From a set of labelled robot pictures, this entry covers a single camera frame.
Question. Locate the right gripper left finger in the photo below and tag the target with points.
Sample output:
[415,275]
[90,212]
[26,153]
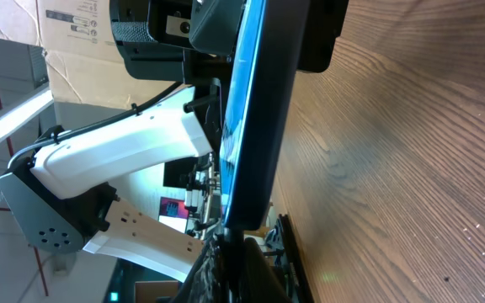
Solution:
[204,282]

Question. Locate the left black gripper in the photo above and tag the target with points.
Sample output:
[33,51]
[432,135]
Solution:
[189,41]

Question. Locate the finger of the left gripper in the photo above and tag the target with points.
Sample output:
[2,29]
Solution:
[324,24]

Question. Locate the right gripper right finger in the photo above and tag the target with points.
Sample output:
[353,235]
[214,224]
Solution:
[259,284]

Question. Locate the Samsung Galaxy smartphone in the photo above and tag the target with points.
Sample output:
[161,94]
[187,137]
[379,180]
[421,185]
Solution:
[264,67]

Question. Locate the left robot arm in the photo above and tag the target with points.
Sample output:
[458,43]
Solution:
[59,187]

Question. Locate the background monitor screen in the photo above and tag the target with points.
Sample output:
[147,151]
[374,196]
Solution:
[172,213]

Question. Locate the cardboard backdrop panel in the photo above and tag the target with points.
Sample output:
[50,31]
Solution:
[83,64]

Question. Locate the ceiling light panel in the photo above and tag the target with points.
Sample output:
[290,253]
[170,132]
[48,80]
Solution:
[21,112]

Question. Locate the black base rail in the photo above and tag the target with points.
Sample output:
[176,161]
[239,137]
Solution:
[298,288]

